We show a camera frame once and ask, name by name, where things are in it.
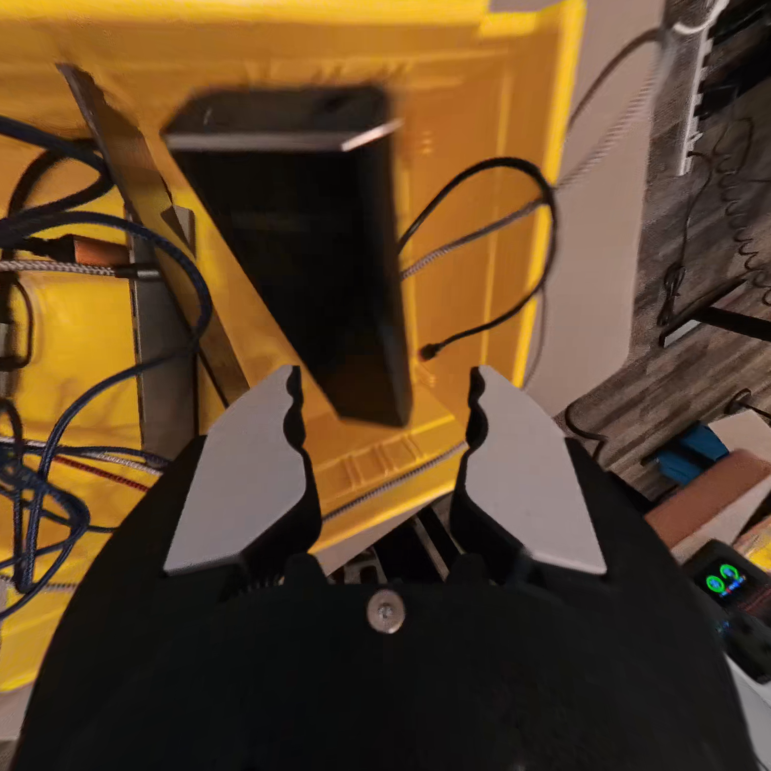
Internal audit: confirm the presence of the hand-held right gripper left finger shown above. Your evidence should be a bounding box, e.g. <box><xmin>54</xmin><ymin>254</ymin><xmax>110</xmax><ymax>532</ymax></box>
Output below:
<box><xmin>162</xmin><ymin>365</ymin><xmax>322</xmax><ymax>579</ymax></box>

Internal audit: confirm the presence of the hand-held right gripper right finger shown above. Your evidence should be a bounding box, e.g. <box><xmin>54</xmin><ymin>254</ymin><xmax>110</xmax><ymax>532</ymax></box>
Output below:
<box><xmin>450</xmin><ymin>365</ymin><xmax>608</xmax><ymax>581</ymax></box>

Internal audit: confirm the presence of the blue braided usb cable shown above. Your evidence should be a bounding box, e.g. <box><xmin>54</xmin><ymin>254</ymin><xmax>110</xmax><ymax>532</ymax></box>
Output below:
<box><xmin>0</xmin><ymin>115</ymin><xmax>218</xmax><ymax>603</ymax></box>

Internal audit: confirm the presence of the black usb hub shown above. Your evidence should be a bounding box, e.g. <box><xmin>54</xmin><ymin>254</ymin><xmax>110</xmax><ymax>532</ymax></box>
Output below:
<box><xmin>161</xmin><ymin>85</ymin><xmax>418</xmax><ymax>430</ymax></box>

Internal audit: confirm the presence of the yellow plastic bin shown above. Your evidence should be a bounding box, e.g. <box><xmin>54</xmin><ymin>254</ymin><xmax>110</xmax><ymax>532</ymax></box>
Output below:
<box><xmin>0</xmin><ymin>0</ymin><xmax>589</xmax><ymax>693</ymax></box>

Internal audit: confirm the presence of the black device with green screen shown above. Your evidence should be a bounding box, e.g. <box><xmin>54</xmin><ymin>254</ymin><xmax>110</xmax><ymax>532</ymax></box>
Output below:
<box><xmin>689</xmin><ymin>540</ymin><xmax>771</xmax><ymax>681</ymax></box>

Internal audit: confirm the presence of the thin black cable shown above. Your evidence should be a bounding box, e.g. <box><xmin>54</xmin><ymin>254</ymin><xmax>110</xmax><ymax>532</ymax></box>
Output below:
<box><xmin>396</xmin><ymin>157</ymin><xmax>557</xmax><ymax>362</ymax></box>

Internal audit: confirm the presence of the grey braided cable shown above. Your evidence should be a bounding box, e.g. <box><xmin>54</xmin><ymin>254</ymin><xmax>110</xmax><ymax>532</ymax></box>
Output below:
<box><xmin>398</xmin><ymin>24</ymin><xmax>675</xmax><ymax>284</ymax></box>

